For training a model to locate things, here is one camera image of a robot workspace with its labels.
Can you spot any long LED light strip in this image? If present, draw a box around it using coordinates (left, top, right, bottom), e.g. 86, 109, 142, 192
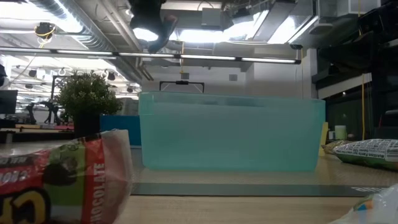
0, 46, 302, 65

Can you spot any clear mat with black border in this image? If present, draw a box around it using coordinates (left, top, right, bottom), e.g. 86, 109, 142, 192
0, 142, 398, 198

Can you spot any black computer monitor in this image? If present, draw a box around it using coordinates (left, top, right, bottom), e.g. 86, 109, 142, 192
0, 90, 19, 114

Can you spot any golden silver granola bar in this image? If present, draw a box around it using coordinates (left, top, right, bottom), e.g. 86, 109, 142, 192
322, 139, 354, 156

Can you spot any translucent teal plastic bin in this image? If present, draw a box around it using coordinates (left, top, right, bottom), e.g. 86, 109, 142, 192
138, 90, 326, 172

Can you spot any yellow power cable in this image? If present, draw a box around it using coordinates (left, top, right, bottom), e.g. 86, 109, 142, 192
359, 73, 366, 141

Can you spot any red green chocolate granola bar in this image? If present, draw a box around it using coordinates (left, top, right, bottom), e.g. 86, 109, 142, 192
0, 129, 134, 224

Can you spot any dark blue plastic bin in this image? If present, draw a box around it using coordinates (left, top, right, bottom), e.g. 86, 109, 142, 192
99, 114, 142, 146

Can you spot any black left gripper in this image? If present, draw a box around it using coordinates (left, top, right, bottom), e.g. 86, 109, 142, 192
128, 0, 179, 54

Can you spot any pale green cup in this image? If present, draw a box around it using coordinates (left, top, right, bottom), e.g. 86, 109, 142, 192
334, 124, 348, 141

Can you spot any bushy green potted plant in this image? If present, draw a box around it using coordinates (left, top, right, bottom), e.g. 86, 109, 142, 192
55, 70, 123, 139

